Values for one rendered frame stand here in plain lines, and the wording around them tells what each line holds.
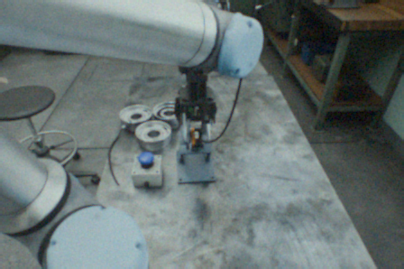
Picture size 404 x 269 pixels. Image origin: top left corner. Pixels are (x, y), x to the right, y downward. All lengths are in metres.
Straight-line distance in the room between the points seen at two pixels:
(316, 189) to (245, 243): 0.25
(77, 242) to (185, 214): 0.34
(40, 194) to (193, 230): 0.35
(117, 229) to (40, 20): 0.27
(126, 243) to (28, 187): 0.14
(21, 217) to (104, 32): 0.29
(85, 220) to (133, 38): 0.25
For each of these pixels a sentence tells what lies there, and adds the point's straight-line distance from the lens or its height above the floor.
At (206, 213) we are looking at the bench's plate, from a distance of 0.69.
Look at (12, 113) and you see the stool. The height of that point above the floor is 0.62.
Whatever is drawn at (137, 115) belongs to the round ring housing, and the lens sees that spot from 0.99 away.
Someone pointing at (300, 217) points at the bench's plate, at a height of 0.80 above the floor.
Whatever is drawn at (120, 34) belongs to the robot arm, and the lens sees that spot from 0.25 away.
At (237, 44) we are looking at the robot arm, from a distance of 0.35.
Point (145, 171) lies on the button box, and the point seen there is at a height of 0.85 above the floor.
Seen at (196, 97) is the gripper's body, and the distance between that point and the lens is 0.58.
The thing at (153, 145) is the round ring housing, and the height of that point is 0.83.
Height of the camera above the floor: 1.35
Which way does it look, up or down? 38 degrees down
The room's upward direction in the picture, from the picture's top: straight up
